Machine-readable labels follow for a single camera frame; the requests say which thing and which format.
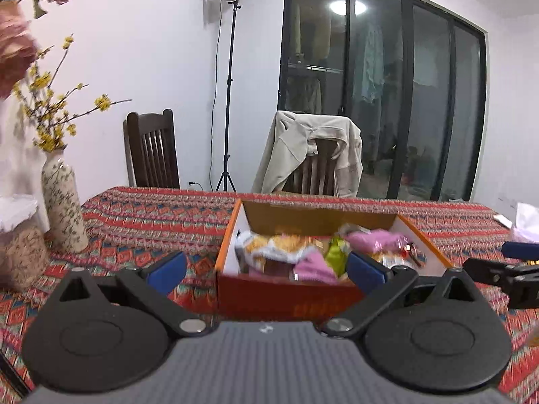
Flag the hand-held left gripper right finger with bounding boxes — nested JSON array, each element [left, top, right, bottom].
[[320, 251, 478, 339]]

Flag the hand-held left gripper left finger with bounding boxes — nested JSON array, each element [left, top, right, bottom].
[[59, 250, 211, 339]]

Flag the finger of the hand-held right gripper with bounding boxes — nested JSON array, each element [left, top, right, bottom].
[[462, 257, 539, 309], [501, 241, 539, 262]]

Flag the green silver snack packet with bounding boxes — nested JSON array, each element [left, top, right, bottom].
[[326, 236, 352, 276]]

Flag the red cardboard box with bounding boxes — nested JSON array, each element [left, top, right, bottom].
[[215, 199, 453, 323]]

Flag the white plastic bag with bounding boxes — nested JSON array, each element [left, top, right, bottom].
[[507, 202, 539, 244]]

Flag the red snack packet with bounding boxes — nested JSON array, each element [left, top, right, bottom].
[[396, 244, 426, 270]]

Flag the red patterned tablecloth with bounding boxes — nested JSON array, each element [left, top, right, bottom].
[[0, 186, 539, 404]]

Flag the white yellow snack packet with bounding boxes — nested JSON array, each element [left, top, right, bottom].
[[235, 231, 333, 276]]

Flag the dark wooden chair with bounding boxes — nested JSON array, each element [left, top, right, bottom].
[[123, 109, 181, 189], [282, 139, 338, 196]]

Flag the floral ceramic vase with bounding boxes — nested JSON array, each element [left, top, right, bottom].
[[41, 151, 90, 254]]

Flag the glass jar of seeds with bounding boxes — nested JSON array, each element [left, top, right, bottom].
[[0, 219, 50, 292]]

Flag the beige jacket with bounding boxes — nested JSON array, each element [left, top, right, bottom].
[[251, 110, 363, 198]]

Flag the yellow flower branches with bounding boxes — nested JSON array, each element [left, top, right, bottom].
[[12, 34, 133, 152]]

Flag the black framed glass door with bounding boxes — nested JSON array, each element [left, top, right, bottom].
[[278, 0, 489, 203]]

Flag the black studio light stand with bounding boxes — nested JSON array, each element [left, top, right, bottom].
[[215, 0, 249, 193]]

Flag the light blue hanging shirt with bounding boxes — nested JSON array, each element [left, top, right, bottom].
[[354, 21, 386, 104]]

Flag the pink artificial flowers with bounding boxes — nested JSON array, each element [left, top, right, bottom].
[[0, 0, 87, 99]]

